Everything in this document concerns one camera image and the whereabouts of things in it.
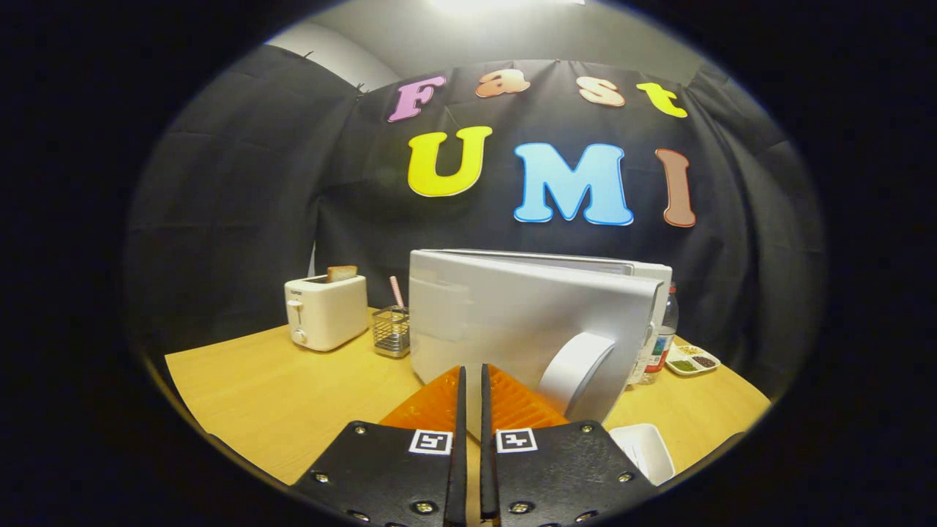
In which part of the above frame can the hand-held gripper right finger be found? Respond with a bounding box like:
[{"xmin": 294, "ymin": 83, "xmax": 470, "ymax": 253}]
[{"xmin": 479, "ymin": 364, "xmax": 657, "ymax": 527}]

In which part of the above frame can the large ceiling light panel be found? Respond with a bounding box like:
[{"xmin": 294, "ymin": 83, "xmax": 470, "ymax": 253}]
[{"xmin": 432, "ymin": 0, "xmax": 586, "ymax": 12}]

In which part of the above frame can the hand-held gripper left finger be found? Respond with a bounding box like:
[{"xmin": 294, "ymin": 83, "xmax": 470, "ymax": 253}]
[{"xmin": 291, "ymin": 366, "xmax": 468, "ymax": 527}]

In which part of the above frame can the clear bottle with red label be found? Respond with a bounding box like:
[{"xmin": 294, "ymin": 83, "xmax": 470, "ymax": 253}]
[{"xmin": 643, "ymin": 283, "xmax": 680, "ymax": 377}]

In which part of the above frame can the white microwave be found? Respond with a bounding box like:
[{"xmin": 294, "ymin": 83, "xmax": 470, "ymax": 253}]
[{"xmin": 408, "ymin": 249, "xmax": 673, "ymax": 444}]

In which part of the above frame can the white divided condiment tray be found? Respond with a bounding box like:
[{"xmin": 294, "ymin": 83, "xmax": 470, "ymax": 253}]
[{"xmin": 665, "ymin": 344, "xmax": 722, "ymax": 377}]

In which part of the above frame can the black backdrop cloth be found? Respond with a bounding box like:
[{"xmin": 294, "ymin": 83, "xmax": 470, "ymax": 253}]
[{"xmin": 124, "ymin": 44, "xmax": 824, "ymax": 381}]

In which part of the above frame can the white toaster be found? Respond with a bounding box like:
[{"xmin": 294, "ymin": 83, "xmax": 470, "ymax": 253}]
[{"xmin": 284, "ymin": 274, "xmax": 370, "ymax": 353}]

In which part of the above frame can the wire mesh holder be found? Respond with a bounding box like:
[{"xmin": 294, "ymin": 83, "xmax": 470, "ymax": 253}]
[{"xmin": 371, "ymin": 307, "xmax": 411, "ymax": 359}]

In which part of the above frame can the white rectangular dish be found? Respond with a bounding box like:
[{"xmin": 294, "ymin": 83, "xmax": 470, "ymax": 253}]
[{"xmin": 609, "ymin": 423, "xmax": 676, "ymax": 487}]

